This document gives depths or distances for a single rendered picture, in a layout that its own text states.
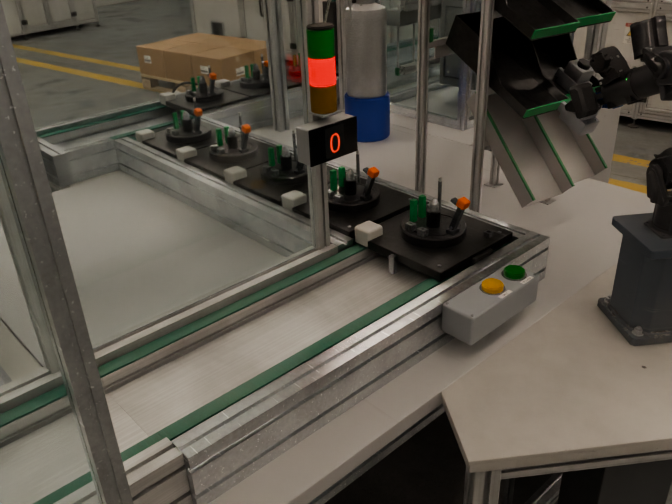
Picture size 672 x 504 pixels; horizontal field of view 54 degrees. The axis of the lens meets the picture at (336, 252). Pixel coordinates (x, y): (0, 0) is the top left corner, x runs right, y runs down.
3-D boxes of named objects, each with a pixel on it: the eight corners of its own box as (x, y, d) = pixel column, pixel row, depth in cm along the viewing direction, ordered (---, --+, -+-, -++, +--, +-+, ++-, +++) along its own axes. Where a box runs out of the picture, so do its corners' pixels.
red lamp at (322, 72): (341, 83, 123) (340, 56, 121) (321, 88, 120) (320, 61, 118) (323, 79, 126) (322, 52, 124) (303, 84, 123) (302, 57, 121)
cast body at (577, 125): (593, 132, 136) (610, 104, 131) (579, 136, 134) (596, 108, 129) (565, 107, 140) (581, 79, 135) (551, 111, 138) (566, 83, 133)
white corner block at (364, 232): (383, 242, 144) (383, 225, 142) (368, 249, 141) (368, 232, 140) (368, 235, 147) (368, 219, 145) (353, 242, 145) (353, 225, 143)
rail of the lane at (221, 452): (545, 277, 146) (550, 233, 141) (198, 510, 94) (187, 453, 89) (523, 269, 149) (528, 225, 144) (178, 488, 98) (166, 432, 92)
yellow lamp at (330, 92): (342, 109, 125) (341, 83, 123) (323, 115, 122) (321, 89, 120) (325, 104, 129) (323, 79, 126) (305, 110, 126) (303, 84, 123)
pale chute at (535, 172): (562, 194, 154) (575, 185, 150) (521, 208, 148) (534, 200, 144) (506, 91, 159) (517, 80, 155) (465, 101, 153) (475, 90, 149)
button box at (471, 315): (536, 300, 131) (540, 273, 128) (471, 346, 118) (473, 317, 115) (506, 287, 135) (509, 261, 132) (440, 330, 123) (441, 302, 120)
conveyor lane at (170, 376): (508, 275, 147) (512, 235, 142) (175, 485, 98) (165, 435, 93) (411, 235, 166) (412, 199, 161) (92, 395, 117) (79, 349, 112)
